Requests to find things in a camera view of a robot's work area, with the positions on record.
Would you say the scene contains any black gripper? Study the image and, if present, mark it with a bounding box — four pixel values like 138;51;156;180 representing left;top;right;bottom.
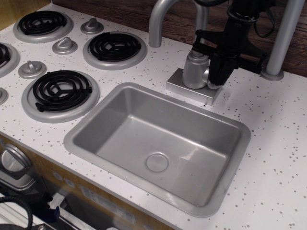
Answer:
192;18;267;85

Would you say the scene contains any silver faucet lever handle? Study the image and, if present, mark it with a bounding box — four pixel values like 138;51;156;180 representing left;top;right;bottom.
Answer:
202;67;222;90

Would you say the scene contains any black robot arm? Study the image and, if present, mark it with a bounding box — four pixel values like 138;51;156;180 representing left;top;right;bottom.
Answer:
192;0;276;89

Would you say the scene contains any silver gooseneck faucet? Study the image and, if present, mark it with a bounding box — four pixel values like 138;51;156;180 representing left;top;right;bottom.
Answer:
149;0;221;105

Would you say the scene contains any silver support pole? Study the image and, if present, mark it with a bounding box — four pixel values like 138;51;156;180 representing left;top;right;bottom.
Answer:
260;0;305;81

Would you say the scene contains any silver sink basin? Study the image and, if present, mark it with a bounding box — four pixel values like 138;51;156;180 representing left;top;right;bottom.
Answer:
64;82;251;218

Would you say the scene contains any back right stove burner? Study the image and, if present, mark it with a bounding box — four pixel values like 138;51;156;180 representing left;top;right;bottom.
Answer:
83;32;147;70

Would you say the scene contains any silver knob top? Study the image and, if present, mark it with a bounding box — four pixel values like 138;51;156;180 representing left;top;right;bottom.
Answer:
80;18;104;35

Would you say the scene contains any silver knob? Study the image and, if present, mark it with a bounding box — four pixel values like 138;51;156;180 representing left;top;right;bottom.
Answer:
52;37;78;55
18;61;47;79
80;18;104;35

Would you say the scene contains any silver knob middle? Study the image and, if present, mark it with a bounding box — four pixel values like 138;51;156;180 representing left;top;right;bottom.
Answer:
52;37;78;55

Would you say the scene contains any front right stove burner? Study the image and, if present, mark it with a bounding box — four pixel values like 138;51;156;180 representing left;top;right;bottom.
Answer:
22;70;100;123

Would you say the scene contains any back left stove burner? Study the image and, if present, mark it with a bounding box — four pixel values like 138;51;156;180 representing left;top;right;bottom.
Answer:
13;11;73;44

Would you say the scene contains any silver knob lower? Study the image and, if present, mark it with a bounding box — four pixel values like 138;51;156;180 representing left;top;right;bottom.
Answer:
18;61;47;79

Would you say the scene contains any left edge stove burner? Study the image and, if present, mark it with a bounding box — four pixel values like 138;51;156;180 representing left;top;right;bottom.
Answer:
0;43;20;78

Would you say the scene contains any silver knob left edge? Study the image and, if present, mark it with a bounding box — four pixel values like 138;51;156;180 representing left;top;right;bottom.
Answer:
0;88;8;105

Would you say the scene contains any silver oven dial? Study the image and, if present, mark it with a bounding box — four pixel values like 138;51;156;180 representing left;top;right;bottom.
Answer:
0;144;32;179

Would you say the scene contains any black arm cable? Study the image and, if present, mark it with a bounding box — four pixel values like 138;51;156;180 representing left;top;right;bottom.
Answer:
195;0;276;38

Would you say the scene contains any black cable lower left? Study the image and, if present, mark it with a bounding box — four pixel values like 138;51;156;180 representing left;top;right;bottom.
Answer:
0;195;35;227

